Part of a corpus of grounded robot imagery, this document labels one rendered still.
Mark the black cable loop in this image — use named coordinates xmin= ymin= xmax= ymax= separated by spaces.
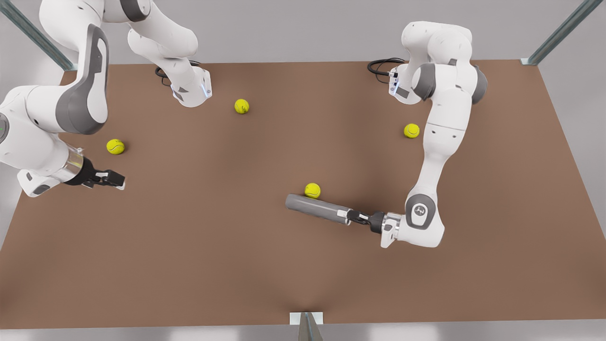
xmin=155 ymin=60 xmax=202 ymax=87
xmin=367 ymin=58 xmax=407 ymax=84

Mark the grey tennis ball tube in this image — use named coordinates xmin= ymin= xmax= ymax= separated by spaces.
xmin=285 ymin=193 xmax=353 ymax=226

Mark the silver frame post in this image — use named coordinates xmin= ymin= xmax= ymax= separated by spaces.
xmin=290 ymin=312 xmax=324 ymax=341
xmin=0 ymin=0 xmax=78 ymax=72
xmin=520 ymin=0 xmax=604 ymax=66

